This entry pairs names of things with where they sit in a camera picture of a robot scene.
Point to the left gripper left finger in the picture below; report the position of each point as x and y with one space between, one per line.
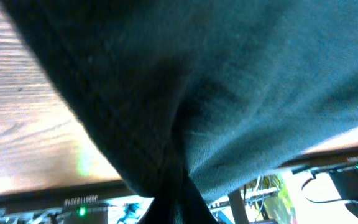
162 208

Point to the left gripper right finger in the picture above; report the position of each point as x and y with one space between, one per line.
192 208

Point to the black t-shirt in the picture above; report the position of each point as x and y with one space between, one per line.
217 90

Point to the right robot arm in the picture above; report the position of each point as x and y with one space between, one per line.
344 176

